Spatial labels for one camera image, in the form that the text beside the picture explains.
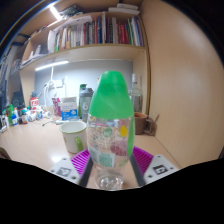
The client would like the clear glass bottle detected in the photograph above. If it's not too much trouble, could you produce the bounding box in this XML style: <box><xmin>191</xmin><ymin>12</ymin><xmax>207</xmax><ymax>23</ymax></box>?
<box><xmin>128</xmin><ymin>73</ymin><xmax>144</xmax><ymax>114</ymax></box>

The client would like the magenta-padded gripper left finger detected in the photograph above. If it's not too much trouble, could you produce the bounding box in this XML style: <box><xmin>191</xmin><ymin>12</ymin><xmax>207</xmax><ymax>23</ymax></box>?
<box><xmin>49</xmin><ymin>148</ymin><xmax>95</xmax><ymax>188</ymax></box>

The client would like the grey shaker bottle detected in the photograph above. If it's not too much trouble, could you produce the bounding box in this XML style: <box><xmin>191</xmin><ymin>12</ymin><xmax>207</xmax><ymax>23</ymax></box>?
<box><xmin>78</xmin><ymin>83</ymin><xmax>95</xmax><ymax>123</ymax></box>

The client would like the white wall outlet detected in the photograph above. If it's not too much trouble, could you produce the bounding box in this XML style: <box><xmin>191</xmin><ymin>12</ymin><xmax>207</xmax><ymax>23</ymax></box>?
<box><xmin>53</xmin><ymin>79</ymin><xmax>64</xmax><ymax>89</ymax></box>

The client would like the white light bar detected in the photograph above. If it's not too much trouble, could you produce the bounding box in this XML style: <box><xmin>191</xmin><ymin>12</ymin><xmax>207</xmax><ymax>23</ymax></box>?
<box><xmin>34</xmin><ymin>59</ymin><xmax>70</xmax><ymax>72</ymax></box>

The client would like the pink package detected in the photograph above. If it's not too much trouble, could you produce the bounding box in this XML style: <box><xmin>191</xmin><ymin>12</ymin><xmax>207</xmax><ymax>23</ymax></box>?
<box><xmin>51</xmin><ymin>96</ymin><xmax>63</xmax><ymax>117</ymax></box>

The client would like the white mug with green handle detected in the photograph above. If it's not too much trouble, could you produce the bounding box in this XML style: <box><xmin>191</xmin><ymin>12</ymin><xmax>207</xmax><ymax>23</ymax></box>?
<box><xmin>59</xmin><ymin>120</ymin><xmax>88</xmax><ymax>154</ymax></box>

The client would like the brown ceramic mug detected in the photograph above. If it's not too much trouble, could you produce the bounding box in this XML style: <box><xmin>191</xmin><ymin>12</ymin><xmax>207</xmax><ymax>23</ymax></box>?
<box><xmin>133</xmin><ymin>112</ymin><xmax>156</xmax><ymax>136</ymax></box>

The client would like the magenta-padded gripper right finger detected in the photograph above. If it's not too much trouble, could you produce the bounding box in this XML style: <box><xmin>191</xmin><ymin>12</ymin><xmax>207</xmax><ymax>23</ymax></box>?
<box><xmin>129</xmin><ymin>145</ymin><xmax>181</xmax><ymax>187</ymax></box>

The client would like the blue and white box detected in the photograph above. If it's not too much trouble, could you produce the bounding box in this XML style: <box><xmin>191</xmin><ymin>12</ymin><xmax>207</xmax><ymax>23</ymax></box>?
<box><xmin>59</xmin><ymin>96</ymin><xmax>80</xmax><ymax>121</ymax></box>

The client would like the wooden shelf unit with books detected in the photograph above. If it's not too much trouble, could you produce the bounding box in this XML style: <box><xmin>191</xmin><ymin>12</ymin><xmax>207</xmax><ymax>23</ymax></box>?
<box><xmin>18</xmin><ymin>2</ymin><xmax>151</xmax><ymax>69</ymax></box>

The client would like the clear bottle with green top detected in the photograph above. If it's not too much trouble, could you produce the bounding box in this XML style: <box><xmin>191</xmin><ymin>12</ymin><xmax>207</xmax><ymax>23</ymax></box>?
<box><xmin>85</xmin><ymin>70</ymin><xmax>136</xmax><ymax>191</ymax></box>

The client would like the light blue hair brush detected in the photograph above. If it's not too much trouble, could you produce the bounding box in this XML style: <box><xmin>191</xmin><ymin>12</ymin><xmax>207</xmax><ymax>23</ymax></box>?
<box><xmin>54</xmin><ymin>117</ymin><xmax>81</xmax><ymax>126</ymax></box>

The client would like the red and white container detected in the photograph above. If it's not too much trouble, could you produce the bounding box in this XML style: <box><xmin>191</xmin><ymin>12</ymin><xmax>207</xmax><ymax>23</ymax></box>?
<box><xmin>29</xmin><ymin>96</ymin><xmax>40</xmax><ymax>111</ymax></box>

